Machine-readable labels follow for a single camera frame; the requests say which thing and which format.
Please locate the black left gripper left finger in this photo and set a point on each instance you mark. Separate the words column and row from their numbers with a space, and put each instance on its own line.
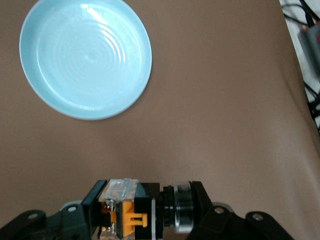
column 75, row 222

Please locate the orange push-button switch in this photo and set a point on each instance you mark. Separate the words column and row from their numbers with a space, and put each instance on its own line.
column 142, row 207

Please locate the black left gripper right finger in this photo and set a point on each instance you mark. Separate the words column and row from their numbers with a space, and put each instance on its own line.
column 207, row 222

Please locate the brown table mat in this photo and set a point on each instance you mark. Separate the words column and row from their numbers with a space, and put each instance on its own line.
column 212, row 112

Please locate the grey power adapter box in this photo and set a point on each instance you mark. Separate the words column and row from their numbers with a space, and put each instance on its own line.
column 308, row 42

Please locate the light blue round plate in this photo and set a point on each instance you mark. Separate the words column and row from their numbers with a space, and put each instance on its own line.
column 85, row 60

